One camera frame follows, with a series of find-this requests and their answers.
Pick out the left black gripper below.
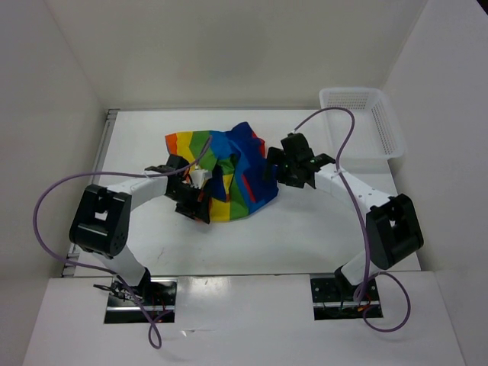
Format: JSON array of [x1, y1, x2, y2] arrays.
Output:
[[165, 183, 210, 223]]

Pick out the rainbow striped shorts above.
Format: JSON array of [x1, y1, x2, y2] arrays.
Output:
[[165, 122, 278, 222]]

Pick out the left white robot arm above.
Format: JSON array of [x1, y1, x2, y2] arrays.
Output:
[[69, 155, 212, 305]]

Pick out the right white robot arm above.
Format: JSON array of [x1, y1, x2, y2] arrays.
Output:
[[265, 133, 424, 300]]

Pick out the white perforated plastic basket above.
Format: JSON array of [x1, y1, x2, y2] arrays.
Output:
[[319, 87, 406, 162]]

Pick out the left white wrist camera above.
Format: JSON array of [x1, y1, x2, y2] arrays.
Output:
[[189, 169, 212, 189]]

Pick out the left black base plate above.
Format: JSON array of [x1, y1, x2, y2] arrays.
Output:
[[104, 279, 177, 324]]

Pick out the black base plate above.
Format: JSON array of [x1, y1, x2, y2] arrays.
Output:
[[104, 279, 177, 324], [310, 275, 383, 320]]

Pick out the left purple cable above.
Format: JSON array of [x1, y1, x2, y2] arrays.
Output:
[[33, 136, 214, 349]]

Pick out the purple cable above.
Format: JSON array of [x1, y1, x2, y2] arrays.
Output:
[[289, 107, 410, 333], [33, 136, 214, 349]]

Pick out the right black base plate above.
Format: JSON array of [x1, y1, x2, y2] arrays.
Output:
[[310, 275, 383, 320]]

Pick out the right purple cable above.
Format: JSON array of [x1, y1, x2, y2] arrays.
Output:
[[289, 107, 410, 333]]

